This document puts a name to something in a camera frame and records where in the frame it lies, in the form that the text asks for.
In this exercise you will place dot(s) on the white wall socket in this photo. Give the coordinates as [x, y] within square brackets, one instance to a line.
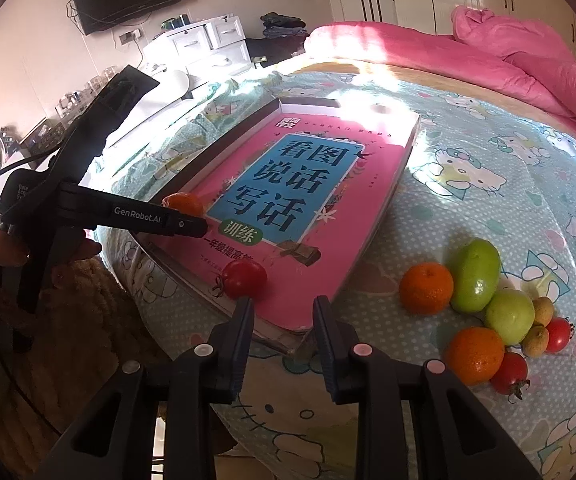
[131, 37]

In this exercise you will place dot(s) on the row of cosmetic bottles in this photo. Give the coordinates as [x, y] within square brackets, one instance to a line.
[73, 105]

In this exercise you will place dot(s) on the brown plush teddy bear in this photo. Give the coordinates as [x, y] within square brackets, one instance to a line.
[98, 340]

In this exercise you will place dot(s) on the cartoon cat print blanket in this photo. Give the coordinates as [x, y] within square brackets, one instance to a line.
[493, 200]

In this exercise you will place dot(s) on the round green apple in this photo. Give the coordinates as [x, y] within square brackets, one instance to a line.
[509, 316]

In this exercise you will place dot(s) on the white oval board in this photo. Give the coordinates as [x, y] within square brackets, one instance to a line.
[168, 85]

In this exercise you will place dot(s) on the pink quilt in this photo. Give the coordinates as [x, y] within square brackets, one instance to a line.
[418, 45]

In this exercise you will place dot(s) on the shallow cardboard box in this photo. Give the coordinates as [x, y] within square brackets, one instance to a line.
[193, 160]

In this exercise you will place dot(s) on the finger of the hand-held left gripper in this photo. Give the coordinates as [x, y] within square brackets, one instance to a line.
[168, 222]

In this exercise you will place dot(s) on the pink book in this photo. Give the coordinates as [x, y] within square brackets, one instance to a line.
[368, 185]

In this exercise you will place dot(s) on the stack of folded clothes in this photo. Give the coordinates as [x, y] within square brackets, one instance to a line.
[283, 24]

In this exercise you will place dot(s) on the orange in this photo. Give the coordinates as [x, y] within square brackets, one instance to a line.
[474, 356]
[184, 203]
[426, 288]

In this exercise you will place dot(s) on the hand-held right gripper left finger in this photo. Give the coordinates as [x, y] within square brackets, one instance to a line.
[245, 342]

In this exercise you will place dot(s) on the green container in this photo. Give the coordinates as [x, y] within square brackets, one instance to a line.
[175, 22]

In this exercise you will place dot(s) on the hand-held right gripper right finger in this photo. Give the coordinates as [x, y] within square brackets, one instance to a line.
[324, 342]

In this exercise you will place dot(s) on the red tomato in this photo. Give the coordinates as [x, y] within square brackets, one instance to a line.
[244, 279]
[560, 335]
[510, 372]

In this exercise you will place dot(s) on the white drawer cabinet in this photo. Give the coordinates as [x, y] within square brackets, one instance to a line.
[218, 40]

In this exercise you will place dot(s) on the oval green apple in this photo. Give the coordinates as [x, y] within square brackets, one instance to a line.
[475, 272]

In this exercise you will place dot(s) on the small brown longan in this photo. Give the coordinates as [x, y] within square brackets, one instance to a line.
[535, 342]
[544, 310]

